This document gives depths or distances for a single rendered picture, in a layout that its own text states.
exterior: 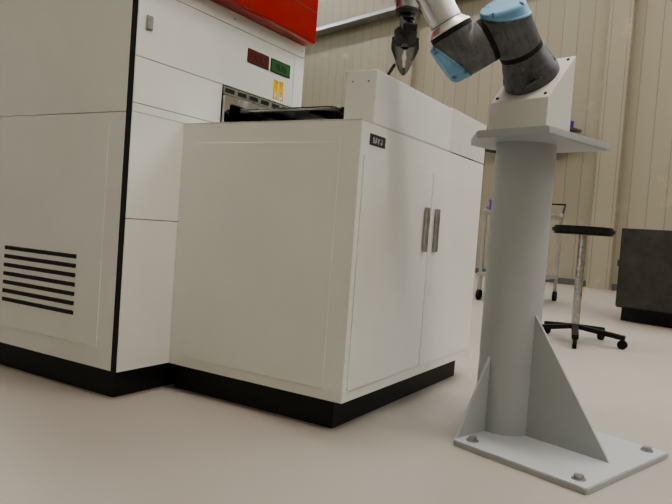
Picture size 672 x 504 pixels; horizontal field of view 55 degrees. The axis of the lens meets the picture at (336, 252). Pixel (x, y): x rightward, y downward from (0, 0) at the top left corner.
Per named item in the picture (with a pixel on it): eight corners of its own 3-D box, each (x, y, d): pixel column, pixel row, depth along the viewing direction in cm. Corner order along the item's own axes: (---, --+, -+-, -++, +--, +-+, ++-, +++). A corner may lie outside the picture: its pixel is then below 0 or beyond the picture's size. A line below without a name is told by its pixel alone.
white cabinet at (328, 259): (166, 389, 201) (183, 124, 197) (329, 350, 283) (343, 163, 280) (343, 437, 167) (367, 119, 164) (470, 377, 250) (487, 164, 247)
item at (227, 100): (219, 123, 212) (221, 94, 211) (296, 143, 249) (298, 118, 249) (223, 123, 211) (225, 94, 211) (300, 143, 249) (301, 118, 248)
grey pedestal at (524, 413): (668, 458, 169) (698, 143, 166) (586, 496, 140) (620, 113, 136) (501, 408, 207) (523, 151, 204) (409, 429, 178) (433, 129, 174)
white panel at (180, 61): (126, 110, 182) (134, -34, 180) (292, 151, 252) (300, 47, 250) (133, 110, 180) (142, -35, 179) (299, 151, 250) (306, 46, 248)
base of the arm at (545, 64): (570, 60, 173) (559, 28, 168) (538, 95, 169) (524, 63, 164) (526, 61, 185) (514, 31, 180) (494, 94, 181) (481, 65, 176)
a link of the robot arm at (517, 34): (548, 41, 166) (530, -7, 159) (501, 69, 169) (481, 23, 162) (532, 29, 176) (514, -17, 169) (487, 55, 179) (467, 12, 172)
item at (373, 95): (342, 123, 175) (346, 70, 175) (424, 151, 222) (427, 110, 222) (373, 122, 170) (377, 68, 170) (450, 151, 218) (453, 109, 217)
